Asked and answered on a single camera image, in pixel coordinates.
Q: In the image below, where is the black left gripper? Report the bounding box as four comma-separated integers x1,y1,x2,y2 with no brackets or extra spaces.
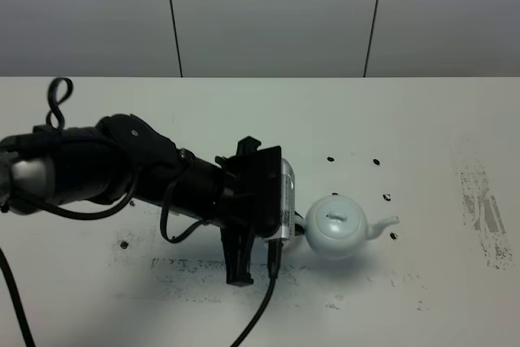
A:
215,136,282,285

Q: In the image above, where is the light blue porcelain teapot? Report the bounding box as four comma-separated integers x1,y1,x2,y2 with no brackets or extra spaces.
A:
304,194,400,260

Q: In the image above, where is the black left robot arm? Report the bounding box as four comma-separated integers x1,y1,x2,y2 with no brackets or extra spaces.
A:
1,115,282,286

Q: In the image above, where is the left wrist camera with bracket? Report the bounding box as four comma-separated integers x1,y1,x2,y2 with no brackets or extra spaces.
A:
266,158,297,283

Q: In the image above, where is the black left camera cable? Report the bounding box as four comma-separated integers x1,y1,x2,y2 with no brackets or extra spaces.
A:
0,76,281,347

